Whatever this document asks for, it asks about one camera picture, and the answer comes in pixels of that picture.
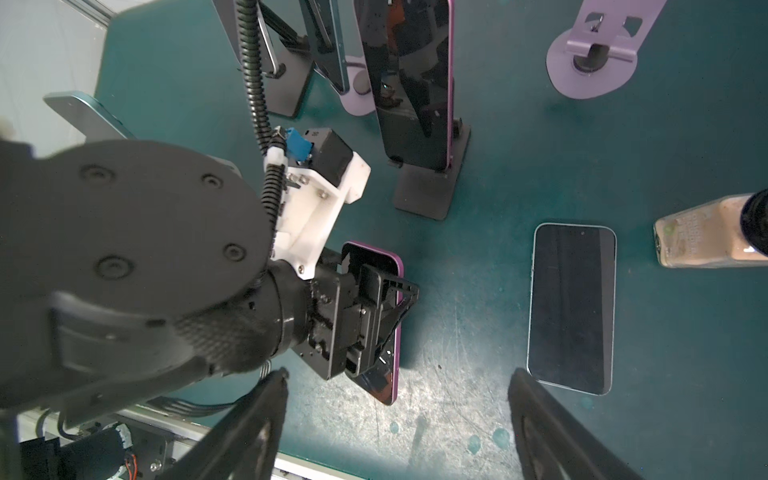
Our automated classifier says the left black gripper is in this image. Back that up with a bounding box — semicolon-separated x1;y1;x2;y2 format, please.
293;265;420;380

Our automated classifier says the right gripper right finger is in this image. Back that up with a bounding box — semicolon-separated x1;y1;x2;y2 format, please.
508;368;640;479

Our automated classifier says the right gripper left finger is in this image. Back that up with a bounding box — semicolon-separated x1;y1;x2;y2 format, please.
160;368;289;479

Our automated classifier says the cracked phone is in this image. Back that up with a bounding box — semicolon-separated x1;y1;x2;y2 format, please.
340;241;406;407

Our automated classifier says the green-edged phone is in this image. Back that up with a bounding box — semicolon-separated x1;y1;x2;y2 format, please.
43;91;135;143
526;222;617;396

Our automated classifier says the grey round stand front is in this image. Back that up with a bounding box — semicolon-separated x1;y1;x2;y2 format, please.
546;0;666;100

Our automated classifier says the grey round stand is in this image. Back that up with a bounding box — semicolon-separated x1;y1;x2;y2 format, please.
546;0;666;100
339;56;376;117

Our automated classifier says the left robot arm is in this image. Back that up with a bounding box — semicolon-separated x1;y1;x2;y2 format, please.
1;1;419;417

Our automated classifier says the black stand right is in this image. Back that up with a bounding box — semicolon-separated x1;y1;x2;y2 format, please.
392;124;471;221

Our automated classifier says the black stand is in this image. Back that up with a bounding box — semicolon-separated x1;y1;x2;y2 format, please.
259;1;314;119
392;124;471;221

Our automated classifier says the grey round stand back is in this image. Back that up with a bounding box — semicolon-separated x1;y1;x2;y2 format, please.
339;56;376;117

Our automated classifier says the black stand back left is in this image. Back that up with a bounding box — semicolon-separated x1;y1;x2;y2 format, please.
259;1;314;119

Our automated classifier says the back middle black phone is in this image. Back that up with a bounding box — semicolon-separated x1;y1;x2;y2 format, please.
299;0;350;94

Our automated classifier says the green table mat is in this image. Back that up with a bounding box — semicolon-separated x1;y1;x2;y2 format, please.
274;1;767;479

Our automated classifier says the small jar black lid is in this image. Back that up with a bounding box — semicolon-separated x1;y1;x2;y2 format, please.
653;190;767;268

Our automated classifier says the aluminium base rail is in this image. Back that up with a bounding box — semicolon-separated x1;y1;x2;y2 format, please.
17;406;364;479

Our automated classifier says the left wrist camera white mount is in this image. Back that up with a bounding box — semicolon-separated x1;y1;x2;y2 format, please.
264;127;371;280

